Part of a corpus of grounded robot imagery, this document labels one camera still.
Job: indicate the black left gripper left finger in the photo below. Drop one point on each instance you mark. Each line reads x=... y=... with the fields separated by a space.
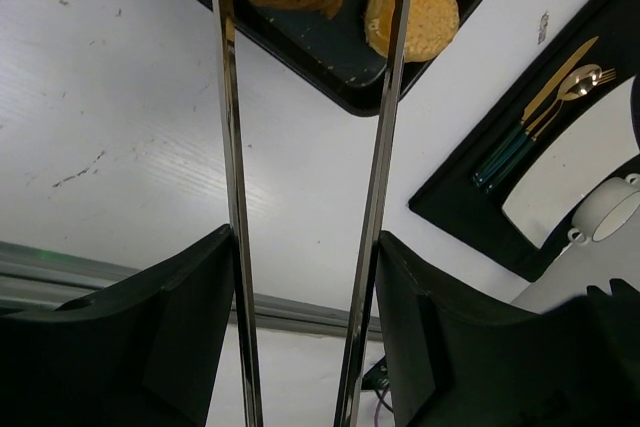
x=141 y=352

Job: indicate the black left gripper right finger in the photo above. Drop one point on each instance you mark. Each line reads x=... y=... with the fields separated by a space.
x=458 y=357

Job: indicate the silver metal tongs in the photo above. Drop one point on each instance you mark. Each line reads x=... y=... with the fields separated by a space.
x=352 y=370

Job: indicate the white square plate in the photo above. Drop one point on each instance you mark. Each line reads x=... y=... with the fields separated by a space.
x=595 y=145

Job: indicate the round crumbly bun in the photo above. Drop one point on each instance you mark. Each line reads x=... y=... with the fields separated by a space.
x=432 y=25

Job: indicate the aluminium table edge rail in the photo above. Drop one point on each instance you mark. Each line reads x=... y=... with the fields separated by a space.
x=33 y=278

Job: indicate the white two-handled bowl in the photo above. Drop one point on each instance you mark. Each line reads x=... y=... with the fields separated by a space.
x=604 y=211

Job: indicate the gold spoon green handle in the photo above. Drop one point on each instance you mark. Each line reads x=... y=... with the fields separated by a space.
x=577 y=84

